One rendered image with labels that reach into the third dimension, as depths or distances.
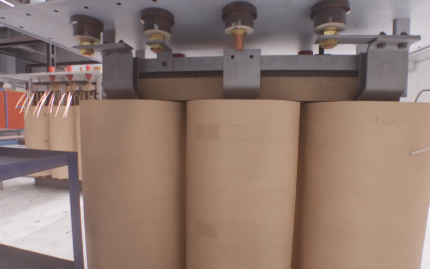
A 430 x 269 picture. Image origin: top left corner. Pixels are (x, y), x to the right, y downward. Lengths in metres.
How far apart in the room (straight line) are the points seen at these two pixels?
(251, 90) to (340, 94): 0.33
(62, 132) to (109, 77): 2.47
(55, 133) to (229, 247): 2.89
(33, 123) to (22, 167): 2.95
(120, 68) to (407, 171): 0.98
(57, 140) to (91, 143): 2.47
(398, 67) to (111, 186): 1.01
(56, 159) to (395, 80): 1.01
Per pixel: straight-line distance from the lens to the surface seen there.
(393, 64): 0.84
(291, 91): 0.82
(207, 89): 0.82
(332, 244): 0.84
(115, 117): 0.80
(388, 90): 0.83
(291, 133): 0.72
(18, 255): 1.10
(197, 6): 0.75
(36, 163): 0.69
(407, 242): 0.91
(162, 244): 0.90
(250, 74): 0.71
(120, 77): 0.84
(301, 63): 0.80
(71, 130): 3.28
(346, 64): 0.84
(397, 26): 0.96
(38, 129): 3.59
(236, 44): 0.71
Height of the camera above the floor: 1.01
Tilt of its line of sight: 4 degrees down
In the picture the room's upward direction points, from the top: 1 degrees clockwise
